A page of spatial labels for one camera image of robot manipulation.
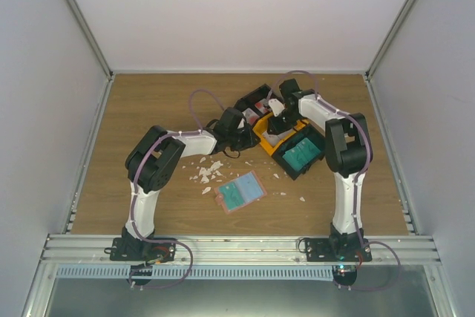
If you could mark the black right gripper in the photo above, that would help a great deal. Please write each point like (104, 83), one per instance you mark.
(275, 128)

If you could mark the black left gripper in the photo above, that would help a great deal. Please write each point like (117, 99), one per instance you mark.
(250, 141)

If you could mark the teal credit card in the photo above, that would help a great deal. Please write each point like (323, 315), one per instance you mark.
(230, 197)

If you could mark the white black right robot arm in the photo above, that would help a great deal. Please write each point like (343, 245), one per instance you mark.
(347, 151)

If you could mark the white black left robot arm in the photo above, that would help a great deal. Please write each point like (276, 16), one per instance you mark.
(150, 167)

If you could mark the pink patterned cards in bin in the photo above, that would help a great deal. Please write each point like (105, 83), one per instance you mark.
(272, 139)

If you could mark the red white cards in bin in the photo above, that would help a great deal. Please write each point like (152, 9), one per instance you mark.
(255, 111)

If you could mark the teal cards stack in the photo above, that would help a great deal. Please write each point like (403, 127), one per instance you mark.
(302, 154)

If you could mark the yellow plastic bin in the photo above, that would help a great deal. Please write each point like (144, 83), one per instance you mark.
(261, 126)

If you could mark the black divided bin left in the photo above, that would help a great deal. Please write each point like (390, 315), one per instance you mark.
(253, 97)

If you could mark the black bin right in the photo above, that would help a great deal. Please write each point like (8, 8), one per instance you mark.
(315, 136)

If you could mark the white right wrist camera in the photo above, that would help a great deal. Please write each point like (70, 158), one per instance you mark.
(276, 106)

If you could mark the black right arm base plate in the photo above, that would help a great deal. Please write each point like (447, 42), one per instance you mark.
(327, 250)

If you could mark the grey slotted cable duct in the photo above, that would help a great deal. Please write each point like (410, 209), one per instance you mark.
(206, 272)

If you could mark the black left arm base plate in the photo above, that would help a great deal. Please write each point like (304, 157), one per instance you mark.
(136, 250)

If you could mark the aluminium front rail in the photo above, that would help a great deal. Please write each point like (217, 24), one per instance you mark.
(232, 250)

